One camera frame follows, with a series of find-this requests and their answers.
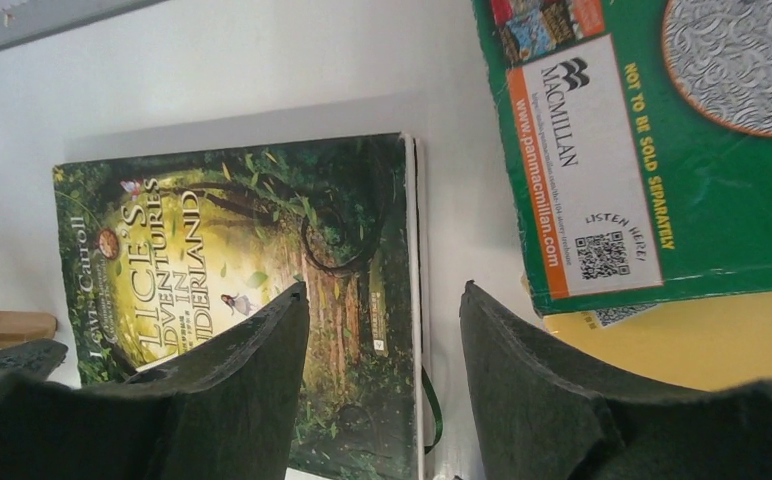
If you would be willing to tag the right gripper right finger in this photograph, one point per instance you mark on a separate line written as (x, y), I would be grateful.
(546, 410)

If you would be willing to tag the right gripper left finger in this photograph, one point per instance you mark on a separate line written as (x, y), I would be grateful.
(223, 410)

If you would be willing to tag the Alice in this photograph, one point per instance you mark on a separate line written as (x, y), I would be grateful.
(164, 252)

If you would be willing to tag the wooden book rack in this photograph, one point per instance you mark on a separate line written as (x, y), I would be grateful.
(17, 327)

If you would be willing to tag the green Macmillan book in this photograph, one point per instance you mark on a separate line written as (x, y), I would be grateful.
(638, 144)

